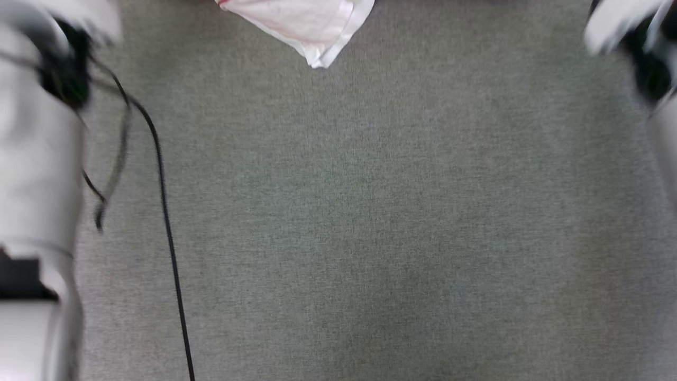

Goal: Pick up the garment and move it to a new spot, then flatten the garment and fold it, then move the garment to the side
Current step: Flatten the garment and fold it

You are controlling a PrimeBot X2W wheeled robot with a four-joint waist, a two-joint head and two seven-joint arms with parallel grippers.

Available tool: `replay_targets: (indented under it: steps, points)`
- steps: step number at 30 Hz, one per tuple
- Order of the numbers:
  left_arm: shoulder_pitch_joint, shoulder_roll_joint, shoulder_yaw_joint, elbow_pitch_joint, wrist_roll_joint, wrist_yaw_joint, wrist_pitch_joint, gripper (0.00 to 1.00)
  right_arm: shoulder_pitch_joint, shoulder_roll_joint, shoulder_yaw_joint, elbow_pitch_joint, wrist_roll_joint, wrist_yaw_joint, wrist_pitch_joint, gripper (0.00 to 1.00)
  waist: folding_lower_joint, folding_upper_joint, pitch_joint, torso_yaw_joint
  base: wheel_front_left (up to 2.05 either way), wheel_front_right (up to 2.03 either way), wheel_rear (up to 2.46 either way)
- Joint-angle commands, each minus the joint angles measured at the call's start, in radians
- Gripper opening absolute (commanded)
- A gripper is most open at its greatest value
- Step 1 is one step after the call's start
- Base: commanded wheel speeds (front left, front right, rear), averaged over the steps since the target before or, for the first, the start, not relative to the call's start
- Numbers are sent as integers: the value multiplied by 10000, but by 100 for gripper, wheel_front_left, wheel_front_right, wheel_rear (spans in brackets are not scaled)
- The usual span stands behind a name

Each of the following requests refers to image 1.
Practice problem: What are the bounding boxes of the red basketball jersey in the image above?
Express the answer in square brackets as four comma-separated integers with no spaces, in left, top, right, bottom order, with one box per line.
[215,0,376,69]

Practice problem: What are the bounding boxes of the long thin black cable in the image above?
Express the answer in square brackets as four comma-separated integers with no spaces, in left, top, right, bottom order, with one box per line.
[87,53,196,381]

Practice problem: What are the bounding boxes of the short looped black cable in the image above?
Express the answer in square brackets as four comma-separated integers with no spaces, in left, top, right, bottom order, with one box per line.
[82,98,132,232]

